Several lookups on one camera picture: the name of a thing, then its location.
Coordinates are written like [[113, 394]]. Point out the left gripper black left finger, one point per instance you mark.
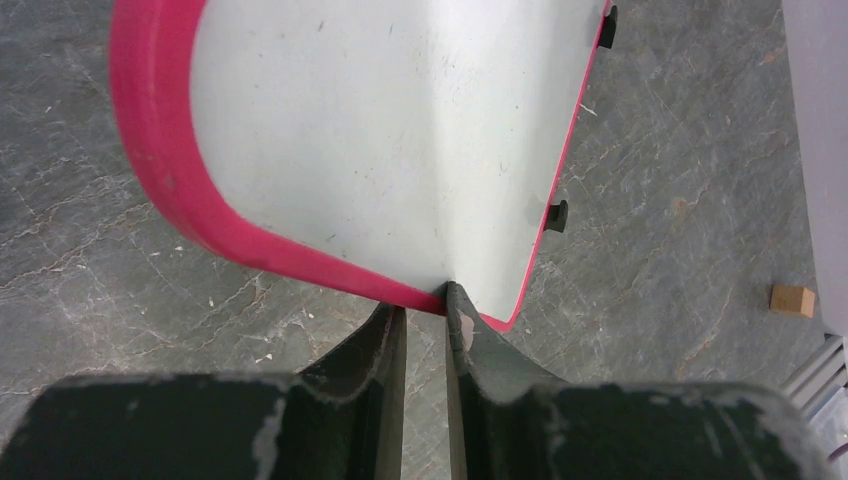
[[339, 418]]

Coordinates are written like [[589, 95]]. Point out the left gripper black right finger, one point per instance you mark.
[[510, 418]]

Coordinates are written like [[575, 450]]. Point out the pink framed whiteboard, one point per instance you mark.
[[381, 148]]

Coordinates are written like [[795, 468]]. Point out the small wooden block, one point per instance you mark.
[[793, 300]]

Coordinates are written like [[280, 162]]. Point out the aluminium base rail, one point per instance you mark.
[[818, 388]]

